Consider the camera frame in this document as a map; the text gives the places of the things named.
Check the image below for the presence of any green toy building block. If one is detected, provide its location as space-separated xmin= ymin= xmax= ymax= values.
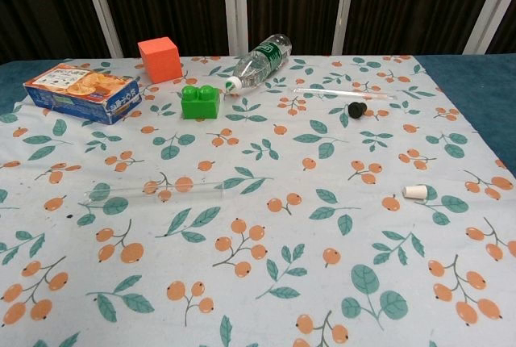
xmin=180 ymin=84 xmax=223 ymax=121

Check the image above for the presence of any dark pleated curtain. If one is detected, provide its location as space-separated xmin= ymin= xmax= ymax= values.
xmin=0 ymin=0 xmax=516 ymax=65

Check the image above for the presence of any white frame post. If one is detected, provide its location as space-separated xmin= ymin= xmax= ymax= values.
xmin=463 ymin=0 xmax=516 ymax=56
xmin=78 ymin=0 xmax=124 ymax=59
xmin=331 ymin=0 xmax=360 ymax=56
xmin=222 ymin=0 xmax=250 ymax=56

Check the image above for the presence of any clear plastic water bottle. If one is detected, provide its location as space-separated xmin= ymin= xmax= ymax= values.
xmin=224 ymin=33 xmax=293 ymax=94

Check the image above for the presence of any blue snack box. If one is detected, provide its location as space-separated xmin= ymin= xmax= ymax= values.
xmin=23 ymin=62 xmax=142 ymax=126

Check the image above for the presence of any orange foam cube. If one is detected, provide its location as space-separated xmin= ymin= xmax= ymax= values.
xmin=137 ymin=36 xmax=184 ymax=84

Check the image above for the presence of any clear glass test tube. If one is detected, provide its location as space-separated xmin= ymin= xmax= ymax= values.
xmin=82 ymin=181 xmax=225 ymax=207

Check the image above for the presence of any floral print tablecloth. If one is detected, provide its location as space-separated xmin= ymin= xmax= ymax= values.
xmin=0 ymin=55 xmax=516 ymax=347

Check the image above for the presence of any black rubber stopper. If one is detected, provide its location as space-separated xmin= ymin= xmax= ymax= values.
xmin=347 ymin=101 xmax=368 ymax=119

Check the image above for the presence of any thin glass pipette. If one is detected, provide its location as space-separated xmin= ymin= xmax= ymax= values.
xmin=292 ymin=86 xmax=398 ymax=102

